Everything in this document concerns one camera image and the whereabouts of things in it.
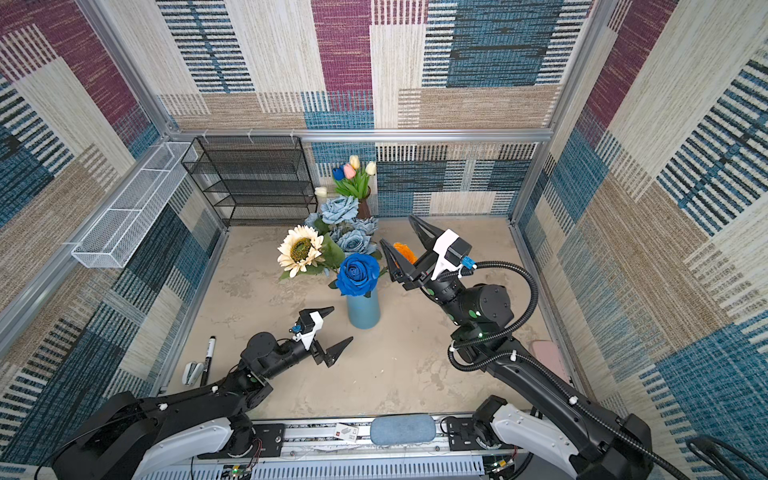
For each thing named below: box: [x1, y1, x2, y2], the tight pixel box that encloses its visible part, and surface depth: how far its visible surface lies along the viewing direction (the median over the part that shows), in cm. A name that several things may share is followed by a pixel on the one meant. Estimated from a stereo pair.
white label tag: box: [334, 423, 359, 443], surface depth 76 cm
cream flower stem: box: [277, 225, 345, 279], surface depth 60 cm
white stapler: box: [182, 361, 204, 386], surface depth 85 cm
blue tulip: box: [332, 165, 345, 181], surface depth 95 cm
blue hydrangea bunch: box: [305, 195, 378, 255], surface depth 69 cm
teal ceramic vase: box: [346, 283, 381, 330], surface depth 89 cm
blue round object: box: [337, 253, 380, 297], surface depth 51 cm
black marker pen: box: [200, 336, 216, 387], surface depth 87 cm
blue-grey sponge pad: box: [370, 414, 436, 445], surface depth 74 cm
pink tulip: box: [343, 163, 356, 180], surface depth 95 cm
